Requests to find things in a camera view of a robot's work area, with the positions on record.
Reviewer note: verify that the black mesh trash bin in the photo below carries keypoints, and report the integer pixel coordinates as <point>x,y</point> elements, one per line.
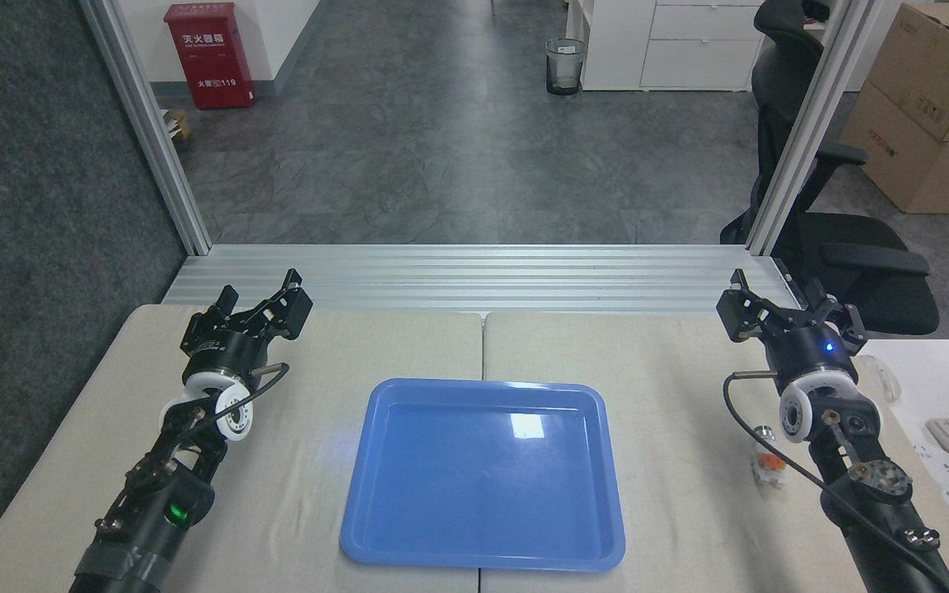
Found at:
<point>565,70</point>

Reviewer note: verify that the small cardboard box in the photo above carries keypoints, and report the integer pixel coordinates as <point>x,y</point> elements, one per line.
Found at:
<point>936,66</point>

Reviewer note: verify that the white power strip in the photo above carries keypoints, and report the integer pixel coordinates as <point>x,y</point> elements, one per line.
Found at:
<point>948,482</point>

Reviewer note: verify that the white orange switch part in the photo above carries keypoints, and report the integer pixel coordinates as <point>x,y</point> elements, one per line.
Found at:
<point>768,463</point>

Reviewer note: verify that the white computer mouse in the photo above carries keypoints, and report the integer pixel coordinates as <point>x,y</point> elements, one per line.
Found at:
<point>885,380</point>

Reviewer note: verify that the silver aluminium rail platform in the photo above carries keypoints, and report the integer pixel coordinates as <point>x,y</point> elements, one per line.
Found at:
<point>483,280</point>

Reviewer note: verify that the black office chair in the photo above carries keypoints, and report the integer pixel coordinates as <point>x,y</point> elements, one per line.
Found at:
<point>853,263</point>

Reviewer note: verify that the white drawer cabinet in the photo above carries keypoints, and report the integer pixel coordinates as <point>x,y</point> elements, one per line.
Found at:
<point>689,49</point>

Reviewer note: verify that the large cardboard box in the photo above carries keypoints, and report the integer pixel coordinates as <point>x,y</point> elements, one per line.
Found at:
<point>903,165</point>

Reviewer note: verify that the silver aluminium post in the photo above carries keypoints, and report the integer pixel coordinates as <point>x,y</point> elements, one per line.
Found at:
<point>812,123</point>
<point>153,132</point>

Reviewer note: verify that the red fire extinguisher box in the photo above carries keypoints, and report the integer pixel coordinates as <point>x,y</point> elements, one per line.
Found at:
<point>209,58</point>

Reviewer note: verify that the blue plastic tray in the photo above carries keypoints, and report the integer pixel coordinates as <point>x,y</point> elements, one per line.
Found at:
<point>483,486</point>

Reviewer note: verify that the small paper carton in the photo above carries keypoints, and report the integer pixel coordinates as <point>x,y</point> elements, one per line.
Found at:
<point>176,123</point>

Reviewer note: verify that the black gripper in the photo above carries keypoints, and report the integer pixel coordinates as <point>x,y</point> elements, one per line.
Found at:
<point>226,352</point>
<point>812,352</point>

